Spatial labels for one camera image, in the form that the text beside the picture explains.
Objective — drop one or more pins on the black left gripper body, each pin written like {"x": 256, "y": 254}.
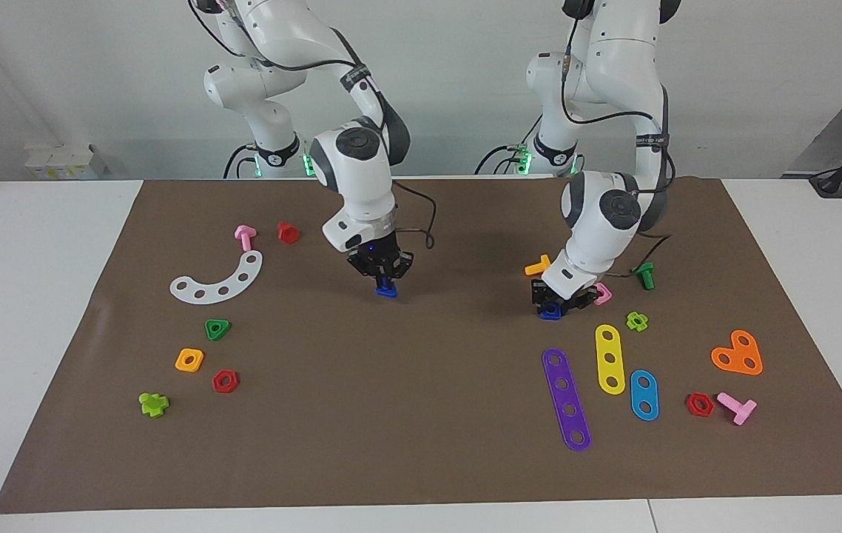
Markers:
{"x": 539, "y": 290}

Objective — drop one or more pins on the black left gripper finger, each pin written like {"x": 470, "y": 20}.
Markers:
{"x": 573, "y": 305}
{"x": 543, "y": 305}

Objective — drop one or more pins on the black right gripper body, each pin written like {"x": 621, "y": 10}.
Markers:
{"x": 376, "y": 259}

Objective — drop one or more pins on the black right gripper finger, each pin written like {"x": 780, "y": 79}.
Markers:
{"x": 379, "y": 280}
{"x": 393, "y": 278}

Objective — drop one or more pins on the blue square plastic nut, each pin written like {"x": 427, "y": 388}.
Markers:
{"x": 550, "y": 315}

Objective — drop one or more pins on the blue triangle-head plastic screw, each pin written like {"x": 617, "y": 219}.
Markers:
{"x": 385, "y": 292}

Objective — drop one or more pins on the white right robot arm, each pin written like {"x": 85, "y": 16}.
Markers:
{"x": 362, "y": 196}

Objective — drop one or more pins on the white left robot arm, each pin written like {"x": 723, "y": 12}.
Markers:
{"x": 598, "y": 244}

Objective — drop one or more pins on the yellow plastic screw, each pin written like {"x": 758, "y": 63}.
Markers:
{"x": 537, "y": 266}

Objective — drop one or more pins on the pink square plastic nut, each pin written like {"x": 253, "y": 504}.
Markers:
{"x": 606, "y": 298}

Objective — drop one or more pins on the lime green cross nut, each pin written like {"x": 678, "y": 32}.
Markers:
{"x": 643, "y": 323}

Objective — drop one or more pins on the dark green plastic screw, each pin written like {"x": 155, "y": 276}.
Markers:
{"x": 646, "y": 277}

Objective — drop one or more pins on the red plastic screw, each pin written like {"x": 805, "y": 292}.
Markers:
{"x": 288, "y": 234}

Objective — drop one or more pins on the pink plastic screw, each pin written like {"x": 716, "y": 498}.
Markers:
{"x": 741, "y": 409}
{"x": 245, "y": 235}

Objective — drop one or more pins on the red hexagonal plastic nut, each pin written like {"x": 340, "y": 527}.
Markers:
{"x": 689, "y": 406}
{"x": 234, "y": 380}

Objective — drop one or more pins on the green triangular plastic nut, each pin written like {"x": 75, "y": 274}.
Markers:
{"x": 225, "y": 326}

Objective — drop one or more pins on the orange square plastic nut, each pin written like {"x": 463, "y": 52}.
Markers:
{"x": 198, "y": 366}

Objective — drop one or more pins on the lime green cross-head screw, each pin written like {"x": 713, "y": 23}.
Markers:
{"x": 153, "y": 405}

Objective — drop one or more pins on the yellow three-hole plastic strip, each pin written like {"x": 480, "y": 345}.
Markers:
{"x": 609, "y": 346}

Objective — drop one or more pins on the purple four-hole plastic strip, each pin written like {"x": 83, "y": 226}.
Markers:
{"x": 566, "y": 397}

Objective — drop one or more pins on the blue two-hole plastic strip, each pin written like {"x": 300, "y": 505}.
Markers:
{"x": 644, "y": 395}

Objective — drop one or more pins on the brown table mat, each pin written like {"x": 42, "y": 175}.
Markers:
{"x": 421, "y": 414}

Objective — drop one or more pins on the white curved five-hole strip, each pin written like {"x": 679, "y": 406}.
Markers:
{"x": 211, "y": 294}

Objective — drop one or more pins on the orange angled three-hole plate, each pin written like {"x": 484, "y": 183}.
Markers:
{"x": 737, "y": 354}

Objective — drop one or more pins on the white box with yellow labels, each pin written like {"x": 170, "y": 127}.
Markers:
{"x": 58, "y": 159}

